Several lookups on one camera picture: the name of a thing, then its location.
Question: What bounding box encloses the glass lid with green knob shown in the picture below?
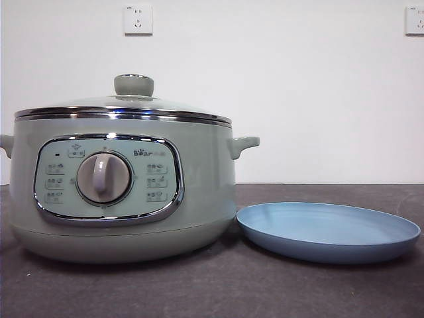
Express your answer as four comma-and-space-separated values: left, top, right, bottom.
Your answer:
15, 74, 233, 129

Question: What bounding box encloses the pale green electric steamer pot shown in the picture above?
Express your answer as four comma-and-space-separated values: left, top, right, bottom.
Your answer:
0, 114, 261, 264

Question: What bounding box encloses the blue round plate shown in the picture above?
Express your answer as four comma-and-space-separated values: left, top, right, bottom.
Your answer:
235, 201, 422, 265

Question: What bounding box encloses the white wall socket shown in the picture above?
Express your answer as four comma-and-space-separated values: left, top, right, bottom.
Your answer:
405, 5, 424, 36
124, 5, 154, 36

